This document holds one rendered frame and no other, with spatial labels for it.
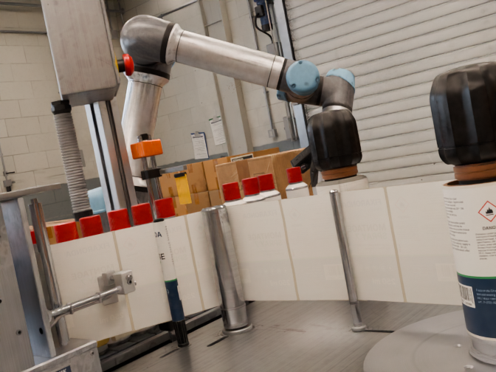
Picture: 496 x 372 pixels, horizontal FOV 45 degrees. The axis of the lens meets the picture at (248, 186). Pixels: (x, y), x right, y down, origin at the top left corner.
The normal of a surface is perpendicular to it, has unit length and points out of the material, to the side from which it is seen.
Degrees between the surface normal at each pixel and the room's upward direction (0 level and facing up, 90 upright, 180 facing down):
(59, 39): 90
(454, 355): 0
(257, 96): 90
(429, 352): 0
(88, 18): 90
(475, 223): 90
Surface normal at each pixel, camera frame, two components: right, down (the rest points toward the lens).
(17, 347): 0.76, -0.11
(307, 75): -0.04, 0.01
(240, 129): -0.64, 0.16
